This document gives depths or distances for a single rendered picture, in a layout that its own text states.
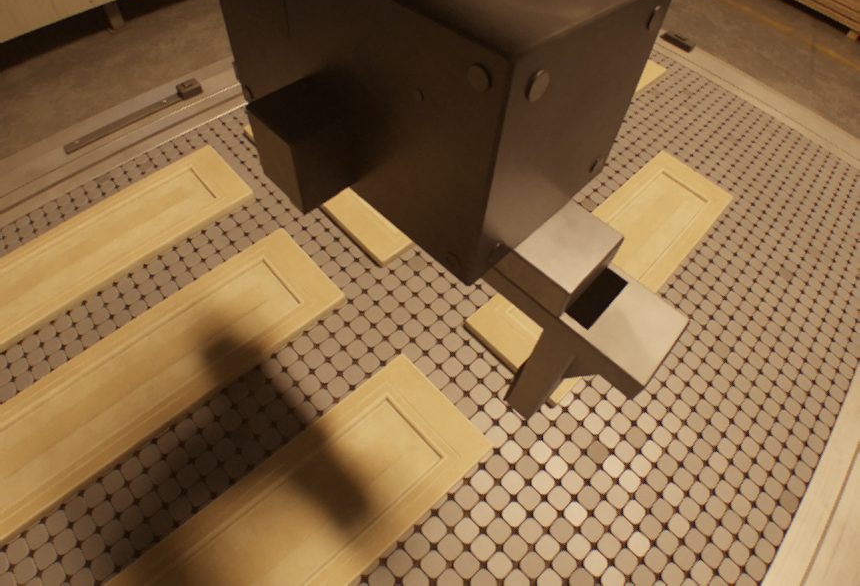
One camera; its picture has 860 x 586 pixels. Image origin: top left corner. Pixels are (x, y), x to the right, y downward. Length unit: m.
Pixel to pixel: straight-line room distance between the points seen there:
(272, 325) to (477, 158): 0.62
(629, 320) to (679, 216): 0.77
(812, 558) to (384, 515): 0.61
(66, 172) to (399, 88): 1.08
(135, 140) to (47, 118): 2.11
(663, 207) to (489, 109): 0.89
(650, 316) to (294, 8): 0.25
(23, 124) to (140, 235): 2.44
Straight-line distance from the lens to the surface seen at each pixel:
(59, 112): 3.32
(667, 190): 1.09
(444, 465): 0.68
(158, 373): 0.80
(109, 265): 0.96
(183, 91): 1.28
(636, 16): 0.23
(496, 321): 0.77
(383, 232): 0.85
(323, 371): 0.75
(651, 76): 1.45
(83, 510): 0.81
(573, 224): 0.29
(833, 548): 0.91
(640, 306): 0.30
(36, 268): 1.04
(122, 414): 0.81
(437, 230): 0.23
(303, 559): 0.68
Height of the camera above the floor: 1.55
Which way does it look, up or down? 52 degrees down
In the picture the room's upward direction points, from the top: 6 degrees clockwise
